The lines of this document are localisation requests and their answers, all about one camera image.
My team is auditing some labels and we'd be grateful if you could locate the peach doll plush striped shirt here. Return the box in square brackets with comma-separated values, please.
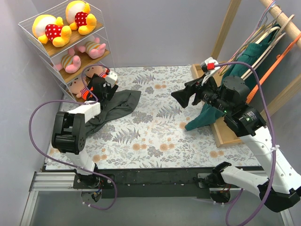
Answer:
[84, 65, 110, 78]

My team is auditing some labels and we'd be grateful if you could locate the small orange striped plush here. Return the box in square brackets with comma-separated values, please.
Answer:
[68, 78, 92, 101]

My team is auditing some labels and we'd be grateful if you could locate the pink frog plush striped shirt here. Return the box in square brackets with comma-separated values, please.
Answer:
[75, 35, 106, 59]

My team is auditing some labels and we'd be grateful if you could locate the pink pig plush striped hat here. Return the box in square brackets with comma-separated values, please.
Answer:
[53, 48, 81, 73]

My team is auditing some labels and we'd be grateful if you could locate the yellow bear plush polka shirt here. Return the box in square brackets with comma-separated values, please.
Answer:
[65, 0, 97, 35]

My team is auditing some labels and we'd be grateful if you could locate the orange bear plush polka shirt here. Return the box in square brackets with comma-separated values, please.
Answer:
[32, 15, 71, 47]

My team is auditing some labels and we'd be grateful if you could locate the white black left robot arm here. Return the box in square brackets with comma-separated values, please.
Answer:
[52, 71, 118, 188]

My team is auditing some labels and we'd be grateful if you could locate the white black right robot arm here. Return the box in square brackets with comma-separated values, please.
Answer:
[171, 76, 301, 212]

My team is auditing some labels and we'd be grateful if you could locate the dark grey cloth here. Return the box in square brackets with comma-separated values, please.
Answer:
[86, 89, 141, 137]

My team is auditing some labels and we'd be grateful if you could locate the wooden clothes rack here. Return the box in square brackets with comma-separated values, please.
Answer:
[190, 0, 301, 148]

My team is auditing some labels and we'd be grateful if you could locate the dark green garment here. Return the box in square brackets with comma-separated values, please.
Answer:
[184, 23, 286, 131]

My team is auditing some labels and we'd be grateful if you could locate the orange plastic hanger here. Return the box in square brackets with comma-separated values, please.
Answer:
[246, 33, 301, 104]

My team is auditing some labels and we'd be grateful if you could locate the beige wooden hanger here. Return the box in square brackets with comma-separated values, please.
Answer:
[230, 15, 294, 69]

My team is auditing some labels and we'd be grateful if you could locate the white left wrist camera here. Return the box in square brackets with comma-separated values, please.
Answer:
[104, 71, 118, 87]

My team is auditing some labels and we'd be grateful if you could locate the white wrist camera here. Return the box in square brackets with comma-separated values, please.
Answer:
[104, 71, 118, 87]
[200, 57, 221, 86]

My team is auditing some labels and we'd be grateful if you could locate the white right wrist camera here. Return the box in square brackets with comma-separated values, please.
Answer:
[200, 57, 221, 86]

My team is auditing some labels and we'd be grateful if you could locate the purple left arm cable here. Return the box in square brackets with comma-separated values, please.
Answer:
[28, 64, 118, 210]

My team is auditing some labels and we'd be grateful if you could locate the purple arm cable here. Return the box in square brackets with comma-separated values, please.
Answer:
[215, 61, 277, 226]
[28, 64, 118, 210]

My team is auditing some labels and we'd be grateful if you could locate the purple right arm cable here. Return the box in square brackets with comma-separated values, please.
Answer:
[215, 61, 277, 226]

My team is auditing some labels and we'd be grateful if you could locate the white wire wooden shelf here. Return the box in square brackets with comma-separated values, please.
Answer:
[18, 0, 115, 101]

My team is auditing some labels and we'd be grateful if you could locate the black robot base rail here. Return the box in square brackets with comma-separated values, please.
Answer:
[30, 168, 283, 201]

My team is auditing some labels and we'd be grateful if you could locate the pink wire hanger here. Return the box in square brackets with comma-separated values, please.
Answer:
[227, 0, 276, 63]

